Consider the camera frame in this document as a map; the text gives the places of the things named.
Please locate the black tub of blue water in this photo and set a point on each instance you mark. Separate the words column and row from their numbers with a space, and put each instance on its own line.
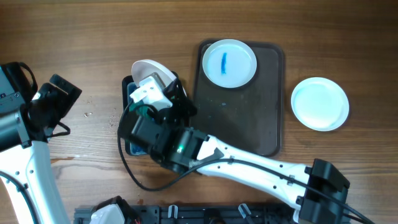
column 128, row 86

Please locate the white plate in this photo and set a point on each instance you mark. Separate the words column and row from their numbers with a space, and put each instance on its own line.
column 320, row 104
column 142, row 69
column 229, row 63

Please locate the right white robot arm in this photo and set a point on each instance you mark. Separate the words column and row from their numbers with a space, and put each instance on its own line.
column 316, row 193

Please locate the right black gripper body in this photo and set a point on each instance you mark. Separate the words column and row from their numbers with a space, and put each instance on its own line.
column 182, row 111

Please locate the green scrubbing sponge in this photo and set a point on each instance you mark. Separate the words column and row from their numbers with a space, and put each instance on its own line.
column 145, row 110

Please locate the dark brown serving tray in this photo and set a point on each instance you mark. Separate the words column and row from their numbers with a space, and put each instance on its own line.
column 249, row 117

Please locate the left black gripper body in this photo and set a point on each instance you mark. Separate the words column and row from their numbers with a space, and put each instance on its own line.
column 55, row 102

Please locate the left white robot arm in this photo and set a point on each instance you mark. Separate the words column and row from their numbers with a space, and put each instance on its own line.
column 26, row 167

